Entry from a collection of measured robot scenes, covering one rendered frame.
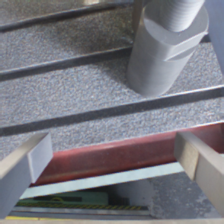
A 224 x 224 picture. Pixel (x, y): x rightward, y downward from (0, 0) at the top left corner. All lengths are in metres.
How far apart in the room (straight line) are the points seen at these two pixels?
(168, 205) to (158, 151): 0.92
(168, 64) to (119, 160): 0.18
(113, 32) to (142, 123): 0.17
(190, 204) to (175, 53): 1.12
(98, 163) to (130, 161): 0.05
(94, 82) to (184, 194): 1.04
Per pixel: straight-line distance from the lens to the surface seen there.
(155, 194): 1.16
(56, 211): 0.85
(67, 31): 0.34
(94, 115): 0.28
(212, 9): 0.39
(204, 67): 0.32
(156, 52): 0.17
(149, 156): 0.29
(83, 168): 0.29
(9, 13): 0.41
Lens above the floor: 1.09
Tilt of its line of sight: 79 degrees down
